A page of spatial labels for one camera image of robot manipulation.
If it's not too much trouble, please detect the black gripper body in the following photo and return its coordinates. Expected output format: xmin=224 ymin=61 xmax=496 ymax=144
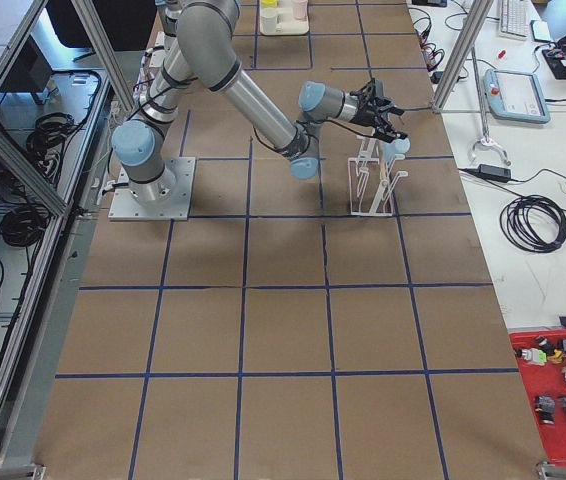
xmin=349 ymin=78 xmax=388 ymax=131

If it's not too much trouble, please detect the light blue plastic cup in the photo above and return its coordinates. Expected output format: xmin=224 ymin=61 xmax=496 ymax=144
xmin=382 ymin=138 xmax=411 ymax=162

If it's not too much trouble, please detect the pale green plastic cup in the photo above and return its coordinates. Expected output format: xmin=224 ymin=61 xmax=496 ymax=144
xmin=260 ymin=8 xmax=278 ymax=35

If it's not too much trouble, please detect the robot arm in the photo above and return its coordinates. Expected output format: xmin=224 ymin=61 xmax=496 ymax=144
xmin=112 ymin=1 xmax=409 ymax=207

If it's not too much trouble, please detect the pink plastic cup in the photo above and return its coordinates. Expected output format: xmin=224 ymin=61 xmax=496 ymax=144
xmin=291 ymin=0 xmax=308 ymax=20

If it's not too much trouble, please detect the yellow plastic cup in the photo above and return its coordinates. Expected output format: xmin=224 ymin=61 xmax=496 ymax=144
xmin=260 ymin=0 xmax=278 ymax=8

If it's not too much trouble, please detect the reacher grabber tool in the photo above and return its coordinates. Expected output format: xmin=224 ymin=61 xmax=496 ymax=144
xmin=470 ymin=47 xmax=511 ymax=166

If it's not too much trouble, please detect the black power adapter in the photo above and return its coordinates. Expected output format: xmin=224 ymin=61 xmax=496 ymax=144
xmin=477 ymin=164 xmax=512 ymax=183

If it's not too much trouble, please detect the cream plastic tray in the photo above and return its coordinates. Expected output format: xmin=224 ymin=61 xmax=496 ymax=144
xmin=259 ymin=0 xmax=309 ymax=36

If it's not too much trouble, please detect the blue teach pendant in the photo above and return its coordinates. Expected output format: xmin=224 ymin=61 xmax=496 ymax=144
xmin=483 ymin=69 xmax=550 ymax=124

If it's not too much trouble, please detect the white keyboard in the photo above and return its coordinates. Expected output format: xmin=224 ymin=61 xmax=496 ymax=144
xmin=497 ymin=0 xmax=529 ymax=41

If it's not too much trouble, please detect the red parts tray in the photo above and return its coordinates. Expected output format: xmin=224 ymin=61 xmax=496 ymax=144
xmin=510 ymin=329 xmax=566 ymax=466

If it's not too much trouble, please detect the white wire cup rack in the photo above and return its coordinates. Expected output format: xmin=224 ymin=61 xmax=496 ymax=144
xmin=347 ymin=135 xmax=408 ymax=217

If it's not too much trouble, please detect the aluminium frame post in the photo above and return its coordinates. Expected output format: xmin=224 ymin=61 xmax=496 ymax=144
xmin=432 ymin=0 xmax=493 ymax=112

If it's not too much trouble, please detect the coiled black cable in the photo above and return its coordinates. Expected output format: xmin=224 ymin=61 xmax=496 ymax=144
xmin=499 ymin=194 xmax=566 ymax=253

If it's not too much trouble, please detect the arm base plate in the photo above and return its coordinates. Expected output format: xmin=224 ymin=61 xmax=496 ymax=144
xmin=109 ymin=157 xmax=196 ymax=221

